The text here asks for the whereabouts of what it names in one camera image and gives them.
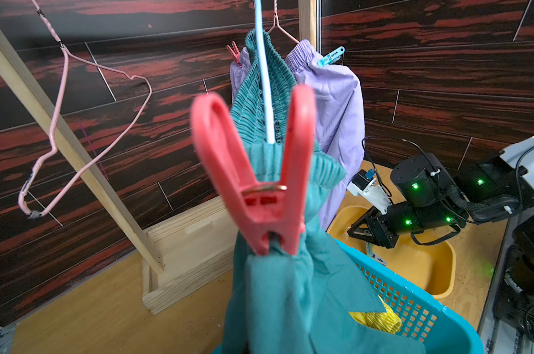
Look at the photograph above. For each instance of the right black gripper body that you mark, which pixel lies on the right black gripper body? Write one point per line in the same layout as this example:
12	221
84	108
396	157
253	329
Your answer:
406	219

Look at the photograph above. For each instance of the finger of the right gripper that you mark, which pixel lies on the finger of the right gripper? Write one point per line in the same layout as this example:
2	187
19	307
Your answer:
361	231

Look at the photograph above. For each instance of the red clothespin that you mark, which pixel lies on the red clothespin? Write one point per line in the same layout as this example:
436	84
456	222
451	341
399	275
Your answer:
258	208

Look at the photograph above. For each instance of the green shorts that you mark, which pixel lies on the green shorts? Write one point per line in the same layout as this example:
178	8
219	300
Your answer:
308	302

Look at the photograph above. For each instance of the blue wire hanger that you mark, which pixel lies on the blue wire hanger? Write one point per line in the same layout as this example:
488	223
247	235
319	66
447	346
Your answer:
263	69

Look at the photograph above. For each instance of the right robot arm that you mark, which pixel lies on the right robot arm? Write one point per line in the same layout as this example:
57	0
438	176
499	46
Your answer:
495	190

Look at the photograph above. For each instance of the lilac shorts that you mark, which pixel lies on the lilac shorts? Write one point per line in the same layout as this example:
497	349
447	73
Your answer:
340	124

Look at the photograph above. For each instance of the cyan clothespin on lilac shorts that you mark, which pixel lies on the cyan clothespin on lilac shorts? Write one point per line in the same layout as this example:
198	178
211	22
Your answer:
332	57

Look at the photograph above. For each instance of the pink clothespin on lilac shorts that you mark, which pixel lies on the pink clothespin on lilac shorts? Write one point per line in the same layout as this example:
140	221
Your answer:
234	52

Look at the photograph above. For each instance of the yellow plastic tray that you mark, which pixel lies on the yellow plastic tray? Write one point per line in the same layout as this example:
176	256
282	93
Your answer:
432	268

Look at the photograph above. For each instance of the turquoise plastic basket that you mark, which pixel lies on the turquoise plastic basket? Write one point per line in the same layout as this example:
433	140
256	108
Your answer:
408	309

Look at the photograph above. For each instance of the wooden clothes rack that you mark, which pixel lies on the wooden clothes rack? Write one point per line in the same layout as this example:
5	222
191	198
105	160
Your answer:
96	153

